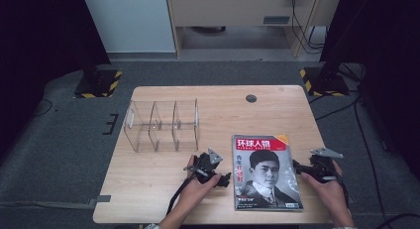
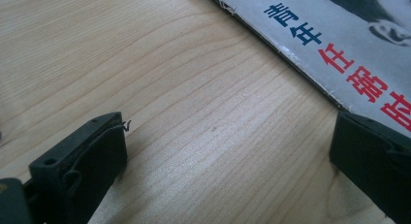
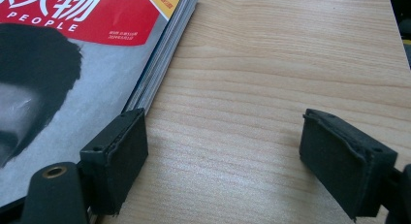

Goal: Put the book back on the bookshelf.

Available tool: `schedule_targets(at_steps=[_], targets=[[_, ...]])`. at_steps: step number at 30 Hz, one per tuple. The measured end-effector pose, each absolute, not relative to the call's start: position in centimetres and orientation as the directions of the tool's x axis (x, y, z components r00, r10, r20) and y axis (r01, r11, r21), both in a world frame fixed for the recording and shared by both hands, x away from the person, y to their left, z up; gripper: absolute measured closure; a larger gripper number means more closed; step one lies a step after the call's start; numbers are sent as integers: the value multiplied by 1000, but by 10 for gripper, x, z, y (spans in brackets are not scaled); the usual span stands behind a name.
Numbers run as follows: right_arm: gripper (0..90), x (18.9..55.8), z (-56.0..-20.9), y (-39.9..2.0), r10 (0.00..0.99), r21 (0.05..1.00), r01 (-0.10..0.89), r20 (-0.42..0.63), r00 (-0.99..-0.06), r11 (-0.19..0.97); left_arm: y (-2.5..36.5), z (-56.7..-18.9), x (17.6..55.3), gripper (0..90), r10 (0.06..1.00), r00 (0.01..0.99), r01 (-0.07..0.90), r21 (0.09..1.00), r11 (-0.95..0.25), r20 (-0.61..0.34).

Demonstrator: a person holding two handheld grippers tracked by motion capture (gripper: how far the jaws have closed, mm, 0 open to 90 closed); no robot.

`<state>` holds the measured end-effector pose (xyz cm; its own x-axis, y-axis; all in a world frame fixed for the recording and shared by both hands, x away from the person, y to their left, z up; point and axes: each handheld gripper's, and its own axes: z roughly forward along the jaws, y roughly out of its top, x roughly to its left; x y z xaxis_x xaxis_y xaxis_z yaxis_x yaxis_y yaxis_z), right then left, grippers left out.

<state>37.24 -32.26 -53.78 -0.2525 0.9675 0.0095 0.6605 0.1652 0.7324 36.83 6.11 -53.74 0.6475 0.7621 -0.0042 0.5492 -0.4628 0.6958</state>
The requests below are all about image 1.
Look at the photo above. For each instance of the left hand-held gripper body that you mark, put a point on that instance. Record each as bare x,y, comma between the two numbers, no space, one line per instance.
204,168

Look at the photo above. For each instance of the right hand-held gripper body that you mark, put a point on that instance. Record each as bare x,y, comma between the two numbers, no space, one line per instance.
323,168

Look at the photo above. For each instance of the magazine with portrait cover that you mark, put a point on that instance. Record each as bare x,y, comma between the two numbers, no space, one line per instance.
265,176

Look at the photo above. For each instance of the clear acrylic divider rack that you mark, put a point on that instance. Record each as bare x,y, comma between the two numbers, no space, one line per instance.
165,136

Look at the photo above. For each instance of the person's right hand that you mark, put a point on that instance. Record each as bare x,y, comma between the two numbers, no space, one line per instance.
330,192

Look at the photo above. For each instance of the person's left hand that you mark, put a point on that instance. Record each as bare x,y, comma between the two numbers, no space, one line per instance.
196,194

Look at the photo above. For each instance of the dark round table grommet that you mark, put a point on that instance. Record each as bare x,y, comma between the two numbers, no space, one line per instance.
251,98

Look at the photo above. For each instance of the black stand with striped base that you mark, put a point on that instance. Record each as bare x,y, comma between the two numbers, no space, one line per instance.
325,83
99,85

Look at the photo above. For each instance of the black tape floor marker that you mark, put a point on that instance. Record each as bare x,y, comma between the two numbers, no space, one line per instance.
111,123

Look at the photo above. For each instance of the grey tape piece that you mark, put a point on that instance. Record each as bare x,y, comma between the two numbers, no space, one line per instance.
100,199

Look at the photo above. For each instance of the dark curtain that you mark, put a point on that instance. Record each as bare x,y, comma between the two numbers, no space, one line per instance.
386,57
39,57

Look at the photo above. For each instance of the grey label on desk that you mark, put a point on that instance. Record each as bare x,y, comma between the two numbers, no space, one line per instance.
276,20

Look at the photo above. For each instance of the light wooden desk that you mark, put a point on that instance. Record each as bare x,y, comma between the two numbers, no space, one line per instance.
237,7

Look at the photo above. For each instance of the white cabinet panel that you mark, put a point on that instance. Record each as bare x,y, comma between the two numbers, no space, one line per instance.
132,21

